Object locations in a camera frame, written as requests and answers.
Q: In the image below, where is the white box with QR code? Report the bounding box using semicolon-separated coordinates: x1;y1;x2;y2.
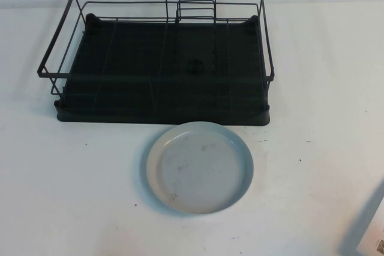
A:
356;206;384;256

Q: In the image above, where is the black wire dish rack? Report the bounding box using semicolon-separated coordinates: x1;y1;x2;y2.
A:
36;0;276;97

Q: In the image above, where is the pale blue round plate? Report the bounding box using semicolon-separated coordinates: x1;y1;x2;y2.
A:
146;121;255;217

